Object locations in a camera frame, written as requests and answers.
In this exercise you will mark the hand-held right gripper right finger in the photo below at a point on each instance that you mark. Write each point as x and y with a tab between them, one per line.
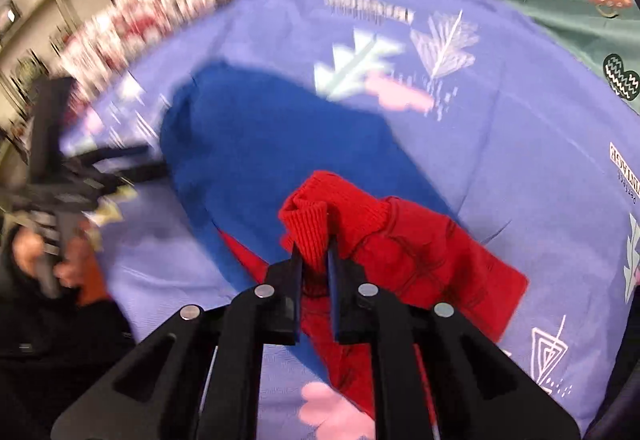
333	292

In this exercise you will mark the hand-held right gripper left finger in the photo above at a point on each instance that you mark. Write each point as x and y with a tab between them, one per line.
296	282

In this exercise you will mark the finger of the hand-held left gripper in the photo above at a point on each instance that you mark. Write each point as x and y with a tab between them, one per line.
117	154
140	172

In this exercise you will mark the blue and red pants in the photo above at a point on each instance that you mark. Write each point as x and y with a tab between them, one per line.
240	145

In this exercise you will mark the person's left forearm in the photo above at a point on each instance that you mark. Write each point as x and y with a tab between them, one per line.
50	350

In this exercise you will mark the person's left hand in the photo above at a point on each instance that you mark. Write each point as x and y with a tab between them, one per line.
80	270

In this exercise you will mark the purple printed bed sheet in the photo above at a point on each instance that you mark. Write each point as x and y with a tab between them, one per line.
500	145

